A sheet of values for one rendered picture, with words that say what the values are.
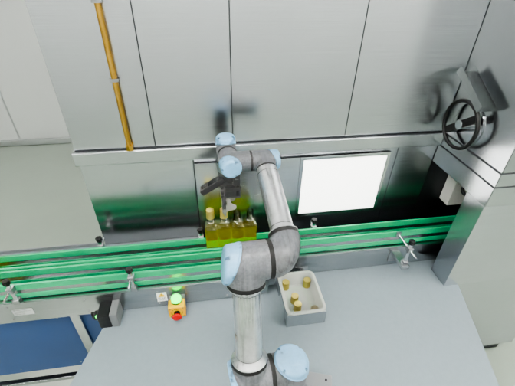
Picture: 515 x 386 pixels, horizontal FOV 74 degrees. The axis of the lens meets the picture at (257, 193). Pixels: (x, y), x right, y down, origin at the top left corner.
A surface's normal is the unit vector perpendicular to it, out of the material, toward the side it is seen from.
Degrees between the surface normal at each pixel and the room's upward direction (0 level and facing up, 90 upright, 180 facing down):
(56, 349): 90
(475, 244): 90
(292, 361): 8
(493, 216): 90
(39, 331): 90
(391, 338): 0
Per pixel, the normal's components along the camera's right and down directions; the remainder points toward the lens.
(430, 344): 0.02, -0.81
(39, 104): 0.15, 0.58
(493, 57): -0.99, 0.07
